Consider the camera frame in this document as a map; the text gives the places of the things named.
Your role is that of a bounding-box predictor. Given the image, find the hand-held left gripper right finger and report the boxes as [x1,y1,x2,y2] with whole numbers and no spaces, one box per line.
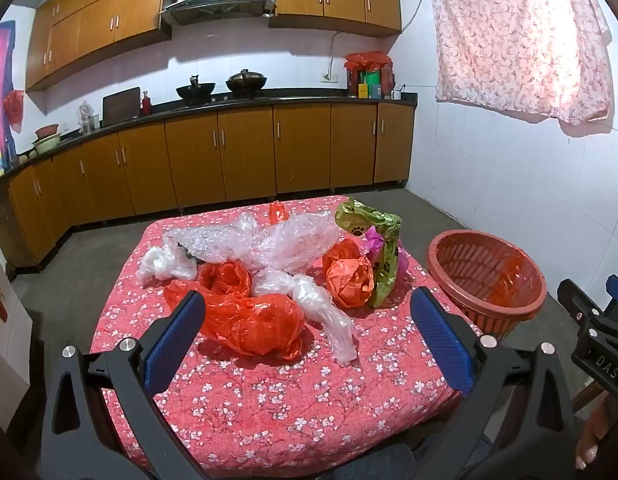
[409,287,582,480]

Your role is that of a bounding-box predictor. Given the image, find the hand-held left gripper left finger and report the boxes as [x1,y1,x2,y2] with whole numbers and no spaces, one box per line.
[41,290,210,480]

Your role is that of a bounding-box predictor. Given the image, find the red plastic basket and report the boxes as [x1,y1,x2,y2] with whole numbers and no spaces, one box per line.
[427,230,547,336]

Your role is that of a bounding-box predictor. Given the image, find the long clear plastic bag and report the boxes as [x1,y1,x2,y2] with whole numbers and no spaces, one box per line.
[252,268,357,365]

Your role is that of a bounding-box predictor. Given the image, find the clear bubble wrap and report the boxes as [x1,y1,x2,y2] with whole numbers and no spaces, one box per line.
[164,210,342,277]

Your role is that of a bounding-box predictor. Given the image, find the person's right hand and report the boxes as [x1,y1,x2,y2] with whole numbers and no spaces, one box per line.
[575,399,615,471]

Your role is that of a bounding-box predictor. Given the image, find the white plastic bag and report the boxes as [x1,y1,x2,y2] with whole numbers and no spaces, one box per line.
[136,246,199,283]

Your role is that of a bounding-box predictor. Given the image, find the small orange plastic bag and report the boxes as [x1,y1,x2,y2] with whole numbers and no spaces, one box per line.
[195,260,253,301]

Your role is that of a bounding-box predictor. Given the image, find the large orange plastic bag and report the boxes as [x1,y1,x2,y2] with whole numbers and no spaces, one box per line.
[164,280,306,361]

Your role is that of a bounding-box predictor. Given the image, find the green paw print bag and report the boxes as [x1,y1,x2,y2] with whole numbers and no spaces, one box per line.
[335,197,402,310]

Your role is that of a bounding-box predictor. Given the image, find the round orange plastic bag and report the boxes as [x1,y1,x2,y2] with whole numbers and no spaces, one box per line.
[325,257,376,310]

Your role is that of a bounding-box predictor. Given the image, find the red floral tablecloth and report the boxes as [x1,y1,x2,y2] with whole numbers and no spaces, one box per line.
[90,195,490,478]

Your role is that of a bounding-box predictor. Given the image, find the magenta plastic bag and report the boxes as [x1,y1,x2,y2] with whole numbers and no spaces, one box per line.
[364,227,409,273]

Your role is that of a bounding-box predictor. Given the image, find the white board with flower print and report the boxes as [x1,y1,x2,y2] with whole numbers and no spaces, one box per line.
[0,245,40,411]

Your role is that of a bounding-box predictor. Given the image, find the wooden lower cabinets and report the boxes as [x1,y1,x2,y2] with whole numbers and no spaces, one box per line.
[0,101,417,268]

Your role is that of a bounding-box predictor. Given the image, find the green and white basin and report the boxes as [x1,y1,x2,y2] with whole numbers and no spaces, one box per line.
[31,132,63,155]

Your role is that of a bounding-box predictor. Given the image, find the glass jar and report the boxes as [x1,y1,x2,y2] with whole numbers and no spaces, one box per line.
[78,101,100,134]

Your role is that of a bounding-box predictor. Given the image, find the dark cutting board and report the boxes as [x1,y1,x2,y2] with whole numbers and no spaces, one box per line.
[102,86,142,126]

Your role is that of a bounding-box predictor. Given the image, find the black wok with lid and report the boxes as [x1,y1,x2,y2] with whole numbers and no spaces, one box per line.
[225,69,268,95]

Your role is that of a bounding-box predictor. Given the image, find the black kitchen countertop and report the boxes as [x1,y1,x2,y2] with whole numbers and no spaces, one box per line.
[0,91,419,181]

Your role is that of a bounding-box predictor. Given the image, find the hanging pink floral sheet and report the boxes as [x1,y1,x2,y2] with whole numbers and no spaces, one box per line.
[424,0,615,127]

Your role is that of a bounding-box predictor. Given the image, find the hanging red plastic bag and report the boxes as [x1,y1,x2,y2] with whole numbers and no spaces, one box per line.
[3,90,26,133]

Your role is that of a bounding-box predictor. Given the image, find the thin wall cable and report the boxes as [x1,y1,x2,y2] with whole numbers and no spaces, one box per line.
[401,0,430,33]

